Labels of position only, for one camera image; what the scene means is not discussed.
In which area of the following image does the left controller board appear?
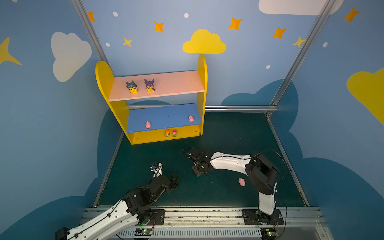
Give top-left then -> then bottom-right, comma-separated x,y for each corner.
134,228 -> 154,238

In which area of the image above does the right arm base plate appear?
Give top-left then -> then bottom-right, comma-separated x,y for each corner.
242,209 -> 285,225

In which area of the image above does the right controller board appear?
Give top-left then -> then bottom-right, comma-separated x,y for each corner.
260,228 -> 278,240

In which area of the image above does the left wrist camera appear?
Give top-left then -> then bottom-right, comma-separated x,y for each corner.
150,163 -> 163,178

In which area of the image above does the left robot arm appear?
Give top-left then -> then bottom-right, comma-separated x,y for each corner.
55,174 -> 178,240

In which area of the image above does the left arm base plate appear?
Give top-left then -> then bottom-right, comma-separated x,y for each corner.
139,209 -> 166,226

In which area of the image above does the yellow toy shelf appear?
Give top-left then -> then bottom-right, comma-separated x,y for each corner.
95,55 -> 208,145

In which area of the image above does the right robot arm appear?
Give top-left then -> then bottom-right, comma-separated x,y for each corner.
189,148 -> 281,225

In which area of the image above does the purple creature toy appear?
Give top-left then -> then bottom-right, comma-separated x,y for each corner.
144,79 -> 156,93

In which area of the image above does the controller board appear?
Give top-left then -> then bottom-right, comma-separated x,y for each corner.
260,228 -> 278,240
134,228 -> 154,238

